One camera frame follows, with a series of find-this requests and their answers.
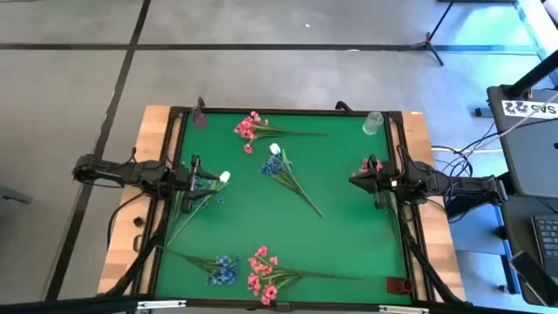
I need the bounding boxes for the black floor cables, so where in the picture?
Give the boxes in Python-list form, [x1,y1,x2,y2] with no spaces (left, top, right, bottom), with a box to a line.
[431,117,502,176]

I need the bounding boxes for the purple glass vase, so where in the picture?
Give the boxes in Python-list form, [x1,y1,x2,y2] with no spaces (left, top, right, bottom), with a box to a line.
[192,108,209,131]

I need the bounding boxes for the white cable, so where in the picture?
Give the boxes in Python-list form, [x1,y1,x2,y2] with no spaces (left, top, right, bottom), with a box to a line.
[496,91,558,140]

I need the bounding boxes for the black keyboard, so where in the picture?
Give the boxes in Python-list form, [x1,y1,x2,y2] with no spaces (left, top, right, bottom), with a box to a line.
[531,214,558,280]

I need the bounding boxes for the black tripod stand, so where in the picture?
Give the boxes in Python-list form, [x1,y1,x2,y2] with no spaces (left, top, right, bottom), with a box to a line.
[398,0,454,67]

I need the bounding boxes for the blue artificial flower bunch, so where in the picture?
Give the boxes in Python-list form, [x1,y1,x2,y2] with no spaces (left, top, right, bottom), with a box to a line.
[260,150,326,218]
[167,174,226,246]
[159,246,242,288]

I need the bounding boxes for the black pole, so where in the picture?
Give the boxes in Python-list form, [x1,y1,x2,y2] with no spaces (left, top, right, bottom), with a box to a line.
[507,50,558,98]

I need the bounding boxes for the grey floor object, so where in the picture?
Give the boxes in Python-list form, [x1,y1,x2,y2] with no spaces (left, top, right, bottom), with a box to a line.
[0,186,32,205]

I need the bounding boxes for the black horizontal frame bar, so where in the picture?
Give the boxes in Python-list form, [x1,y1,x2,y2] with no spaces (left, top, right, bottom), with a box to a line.
[0,294,558,314]

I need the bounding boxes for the black metal table frame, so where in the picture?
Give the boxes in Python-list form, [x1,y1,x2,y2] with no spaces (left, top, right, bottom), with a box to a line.
[130,106,437,306]

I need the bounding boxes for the black smartphone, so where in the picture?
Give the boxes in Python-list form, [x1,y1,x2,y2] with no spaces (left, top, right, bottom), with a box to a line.
[508,250,557,306]

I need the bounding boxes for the red vase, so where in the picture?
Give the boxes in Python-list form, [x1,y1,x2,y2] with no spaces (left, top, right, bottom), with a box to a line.
[385,276,414,296]

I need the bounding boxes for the clear glass vase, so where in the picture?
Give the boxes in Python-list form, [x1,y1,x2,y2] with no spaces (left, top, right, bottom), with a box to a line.
[362,111,384,136]

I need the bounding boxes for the black diagonal frame strut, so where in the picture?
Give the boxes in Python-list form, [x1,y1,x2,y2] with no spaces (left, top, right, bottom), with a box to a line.
[400,217,467,305]
[104,226,169,297]

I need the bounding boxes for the wooden table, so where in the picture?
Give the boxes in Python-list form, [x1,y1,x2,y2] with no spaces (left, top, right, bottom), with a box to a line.
[96,104,467,306]

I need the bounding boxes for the black side desk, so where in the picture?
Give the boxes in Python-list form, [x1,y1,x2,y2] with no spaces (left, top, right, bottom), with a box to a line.
[487,85,558,306]

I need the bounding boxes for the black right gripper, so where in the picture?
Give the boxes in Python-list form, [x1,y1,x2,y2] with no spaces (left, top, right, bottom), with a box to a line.
[348,154,402,210]

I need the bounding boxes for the silver metal bracket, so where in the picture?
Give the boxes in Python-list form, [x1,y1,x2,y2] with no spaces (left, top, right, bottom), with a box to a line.
[137,299,187,311]
[378,304,431,314]

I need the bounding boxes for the white black-print sticker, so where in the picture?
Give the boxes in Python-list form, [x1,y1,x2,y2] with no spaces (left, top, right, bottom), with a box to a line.
[500,99,558,119]

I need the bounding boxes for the grey laptop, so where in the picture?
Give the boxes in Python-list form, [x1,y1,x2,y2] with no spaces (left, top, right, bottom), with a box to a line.
[499,99,558,200]

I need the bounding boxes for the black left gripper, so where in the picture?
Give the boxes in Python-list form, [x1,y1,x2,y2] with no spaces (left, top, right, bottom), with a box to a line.
[173,153,221,215]

